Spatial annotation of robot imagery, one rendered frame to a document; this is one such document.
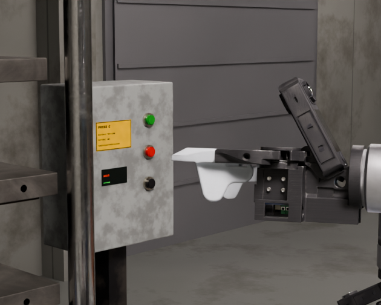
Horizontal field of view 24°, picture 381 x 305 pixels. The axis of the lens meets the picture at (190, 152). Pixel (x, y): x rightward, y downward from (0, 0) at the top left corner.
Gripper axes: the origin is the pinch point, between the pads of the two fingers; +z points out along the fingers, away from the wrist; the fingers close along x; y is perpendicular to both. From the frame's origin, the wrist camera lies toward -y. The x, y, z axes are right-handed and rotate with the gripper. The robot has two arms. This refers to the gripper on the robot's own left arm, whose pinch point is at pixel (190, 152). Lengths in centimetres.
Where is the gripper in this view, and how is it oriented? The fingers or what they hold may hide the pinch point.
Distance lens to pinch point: 102.5
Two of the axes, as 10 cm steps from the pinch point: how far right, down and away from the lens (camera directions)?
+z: -9.6, -0.4, 2.9
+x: 2.9, 0.1, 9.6
